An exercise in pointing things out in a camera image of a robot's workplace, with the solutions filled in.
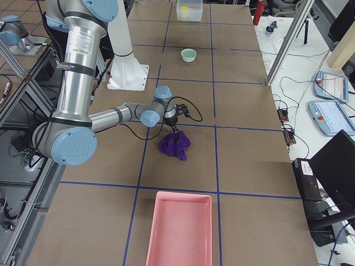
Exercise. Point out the orange black connector block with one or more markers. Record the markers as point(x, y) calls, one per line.
point(283, 115)

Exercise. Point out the teach pendant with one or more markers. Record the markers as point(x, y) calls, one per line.
point(331, 86)
point(330, 117)

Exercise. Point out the upper teach pendant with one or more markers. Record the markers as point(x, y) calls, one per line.
point(331, 86)

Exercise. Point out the aluminium frame post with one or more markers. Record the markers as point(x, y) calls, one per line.
point(295, 26)

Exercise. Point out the black tripod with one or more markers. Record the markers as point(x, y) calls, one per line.
point(305, 27)

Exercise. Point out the mint green bowl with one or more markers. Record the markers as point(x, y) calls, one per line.
point(188, 55)

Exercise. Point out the yellow plastic cup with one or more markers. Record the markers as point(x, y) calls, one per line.
point(184, 12)

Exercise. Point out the red bottle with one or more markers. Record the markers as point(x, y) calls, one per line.
point(258, 11)

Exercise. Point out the black computer box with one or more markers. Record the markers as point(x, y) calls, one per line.
point(307, 183)

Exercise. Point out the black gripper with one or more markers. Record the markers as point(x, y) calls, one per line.
point(171, 121)

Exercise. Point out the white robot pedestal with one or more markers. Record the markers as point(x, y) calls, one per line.
point(126, 72)

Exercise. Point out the black monitor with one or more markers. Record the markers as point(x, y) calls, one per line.
point(333, 166)

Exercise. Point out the lower teach pendant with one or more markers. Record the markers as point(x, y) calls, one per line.
point(330, 117)

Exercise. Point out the purple cloth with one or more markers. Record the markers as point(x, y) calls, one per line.
point(175, 145)

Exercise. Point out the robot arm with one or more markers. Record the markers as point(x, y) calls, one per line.
point(15, 35)
point(69, 135)

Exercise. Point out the clear plastic bin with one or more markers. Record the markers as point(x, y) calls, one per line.
point(195, 10)

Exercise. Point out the pink plastic bin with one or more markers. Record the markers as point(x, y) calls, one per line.
point(181, 231)

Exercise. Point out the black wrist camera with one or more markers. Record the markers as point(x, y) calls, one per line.
point(182, 109)

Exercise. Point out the blue black tool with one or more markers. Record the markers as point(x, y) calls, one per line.
point(270, 28)

